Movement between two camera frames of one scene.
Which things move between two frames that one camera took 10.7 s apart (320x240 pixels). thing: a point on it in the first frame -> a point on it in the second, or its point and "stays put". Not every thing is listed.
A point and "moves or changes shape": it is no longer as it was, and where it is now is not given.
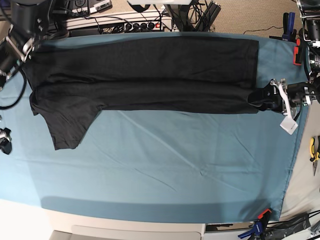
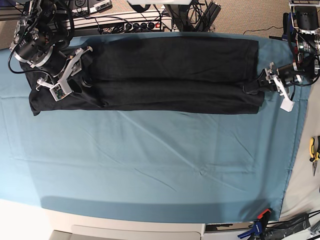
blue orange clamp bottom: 259,225 stays put
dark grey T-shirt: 74,80 moves or changes shape
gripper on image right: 274,95 -> 272,79
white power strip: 142,23 stays put
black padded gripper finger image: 5,144 -> 74,86
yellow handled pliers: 315,151 stays put
